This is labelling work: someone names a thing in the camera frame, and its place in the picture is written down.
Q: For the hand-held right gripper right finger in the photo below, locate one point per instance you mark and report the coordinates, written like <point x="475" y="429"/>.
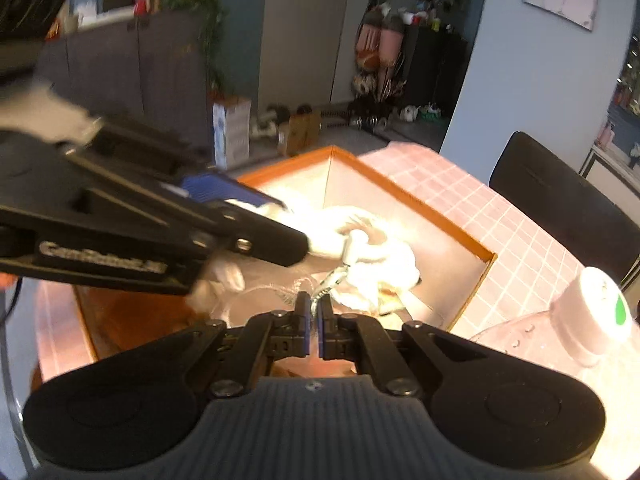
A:
<point x="324" y="325"/>

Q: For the brown cardboard box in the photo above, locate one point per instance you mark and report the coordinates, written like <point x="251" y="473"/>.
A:
<point x="300" y="132"/>

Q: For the clear plastic bottle white cap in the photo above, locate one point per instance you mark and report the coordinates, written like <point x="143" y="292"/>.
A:
<point x="595" y="310"/>

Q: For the white vanity cabinet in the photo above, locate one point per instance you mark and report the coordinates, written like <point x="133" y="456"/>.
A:
<point x="612" y="170"/>

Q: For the white fluffy cloth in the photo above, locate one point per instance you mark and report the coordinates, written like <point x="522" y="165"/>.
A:
<point x="380" y="265"/>

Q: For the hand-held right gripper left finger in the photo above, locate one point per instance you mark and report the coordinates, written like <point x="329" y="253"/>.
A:
<point x="301" y="322"/>

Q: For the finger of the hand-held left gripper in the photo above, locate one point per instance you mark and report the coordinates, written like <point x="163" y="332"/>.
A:
<point x="225" y="187"/>
<point x="265" y="237"/>

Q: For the orange cardboard box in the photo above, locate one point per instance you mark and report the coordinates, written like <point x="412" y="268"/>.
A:
<point x="450" y="260"/>

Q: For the hanging pink bags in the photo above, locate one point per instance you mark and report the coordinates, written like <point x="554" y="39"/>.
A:
<point x="377" y="50"/>

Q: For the black dining chair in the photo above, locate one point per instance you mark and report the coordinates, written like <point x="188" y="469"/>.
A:
<point x="565" y="200"/>

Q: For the green trailing plant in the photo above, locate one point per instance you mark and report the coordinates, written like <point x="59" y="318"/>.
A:
<point x="200" y="5"/>

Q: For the white carton box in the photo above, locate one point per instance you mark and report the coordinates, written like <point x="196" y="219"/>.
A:
<point x="231" y="132"/>

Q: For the pink checked tablecloth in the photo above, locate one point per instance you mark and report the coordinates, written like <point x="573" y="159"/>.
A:
<point x="500" y="220"/>

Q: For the clear plastic bag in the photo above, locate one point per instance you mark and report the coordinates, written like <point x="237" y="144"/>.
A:
<point x="280" y="291"/>

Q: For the grey sideboard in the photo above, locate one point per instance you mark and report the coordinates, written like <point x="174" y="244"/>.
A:
<point x="125" y="70"/>

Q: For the black hallway cabinet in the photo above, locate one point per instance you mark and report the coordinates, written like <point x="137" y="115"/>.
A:
<point x="432" y="70"/>

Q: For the shoes on floor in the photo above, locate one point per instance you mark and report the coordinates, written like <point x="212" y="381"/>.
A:
<point x="420" y="112"/>

